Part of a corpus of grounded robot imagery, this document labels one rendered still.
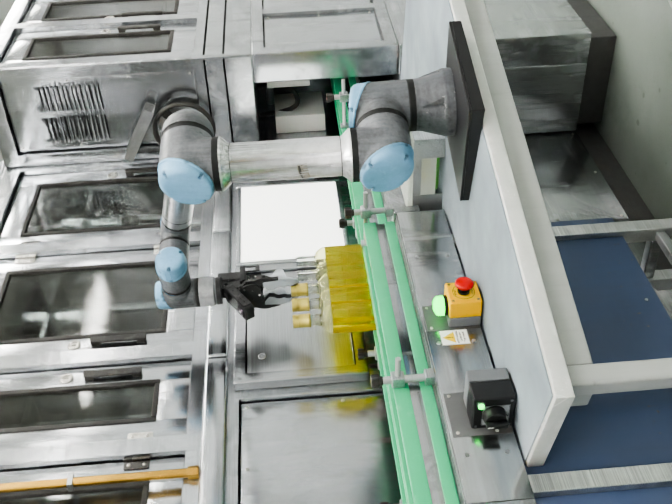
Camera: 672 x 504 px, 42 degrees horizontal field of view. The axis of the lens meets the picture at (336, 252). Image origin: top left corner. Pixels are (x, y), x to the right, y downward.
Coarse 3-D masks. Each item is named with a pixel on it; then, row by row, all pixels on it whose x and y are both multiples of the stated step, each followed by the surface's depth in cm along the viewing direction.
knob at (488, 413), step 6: (492, 408) 161; (498, 408) 161; (486, 414) 161; (492, 414) 160; (498, 414) 160; (504, 414) 161; (486, 420) 161; (492, 420) 161; (498, 420) 161; (504, 420) 161; (486, 426) 160; (492, 426) 160; (498, 426) 160; (504, 426) 160
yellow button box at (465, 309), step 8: (448, 288) 187; (456, 288) 187; (472, 288) 187; (448, 296) 185; (456, 296) 185; (464, 296) 185; (472, 296) 185; (480, 296) 185; (448, 304) 186; (456, 304) 184; (464, 304) 184; (472, 304) 184; (480, 304) 184; (448, 312) 186; (456, 312) 185; (464, 312) 185; (472, 312) 185; (480, 312) 186; (448, 320) 187; (456, 320) 186; (464, 320) 187; (472, 320) 187; (480, 320) 187
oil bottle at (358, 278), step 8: (344, 272) 224; (352, 272) 223; (360, 272) 223; (320, 280) 222; (328, 280) 221; (336, 280) 221; (344, 280) 221; (352, 280) 221; (360, 280) 221; (320, 288) 221
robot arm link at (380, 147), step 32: (192, 128) 184; (352, 128) 183; (384, 128) 182; (160, 160) 182; (192, 160) 178; (224, 160) 180; (256, 160) 181; (288, 160) 181; (320, 160) 181; (352, 160) 180; (384, 160) 178; (192, 192) 181
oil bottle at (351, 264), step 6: (348, 258) 228; (354, 258) 228; (360, 258) 228; (318, 264) 228; (324, 264) 227; (330, 264) 227; (336, 264) 226; (342, 264) 226; (348, 264) 226; (354, 264) 226; (360, 264) 226; (318, 270) 226; (324, 270) 225; (330, 270) 225; (336, 270) 225; (342, 270) 225; (348, 270) 225; (354, 270) 225; (360, 270) 225; (318, 276) 226
